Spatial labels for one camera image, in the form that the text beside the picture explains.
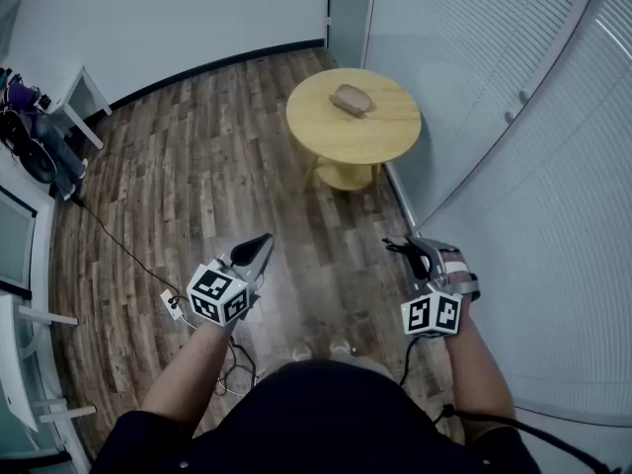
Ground purple object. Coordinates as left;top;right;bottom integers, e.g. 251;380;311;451
6;81;40;114

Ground person's black shirt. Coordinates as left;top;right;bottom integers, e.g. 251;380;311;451
91;357;544;474

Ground thin black floor cable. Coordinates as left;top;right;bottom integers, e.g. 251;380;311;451
72;196;187;298

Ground white square-legged table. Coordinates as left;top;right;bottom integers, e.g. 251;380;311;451
29;64;114;150

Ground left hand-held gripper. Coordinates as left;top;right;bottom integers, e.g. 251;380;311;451
187;233;276;328

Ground black office chair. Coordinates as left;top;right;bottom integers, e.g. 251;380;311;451
19;135;59;186

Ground white slatted chair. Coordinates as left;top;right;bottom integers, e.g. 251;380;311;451
0;293;98;466

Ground frosted glass door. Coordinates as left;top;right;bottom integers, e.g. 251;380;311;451
327;0;379;70

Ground person's right forearm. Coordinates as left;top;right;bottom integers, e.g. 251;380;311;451
443;311;517;444

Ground person's right hand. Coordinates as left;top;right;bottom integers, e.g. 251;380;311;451
437;247;480;301

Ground person's beige trousers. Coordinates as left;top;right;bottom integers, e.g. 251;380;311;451
351;355;397;382

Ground beige glasses case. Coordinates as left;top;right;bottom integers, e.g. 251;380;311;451
329;83;376;119

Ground person's right shoe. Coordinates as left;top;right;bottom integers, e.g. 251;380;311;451
328;335;355;358

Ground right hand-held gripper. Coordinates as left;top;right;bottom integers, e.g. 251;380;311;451
386;237;463;339

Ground person's left forearm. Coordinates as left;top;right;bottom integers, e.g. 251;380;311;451
140;319;239;429

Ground white power strip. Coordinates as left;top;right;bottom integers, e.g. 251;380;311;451
160;288;185;322

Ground round wooden table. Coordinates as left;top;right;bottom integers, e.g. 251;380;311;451
285;67;424;211

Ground thick black gripper cable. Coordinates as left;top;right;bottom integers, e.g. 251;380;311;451
398;336;616;474

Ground white glass-front cabinet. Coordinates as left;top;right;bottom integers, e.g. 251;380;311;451
0;155;56;298

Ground tangled black cables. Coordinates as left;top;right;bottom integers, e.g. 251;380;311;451
214;338;261;397

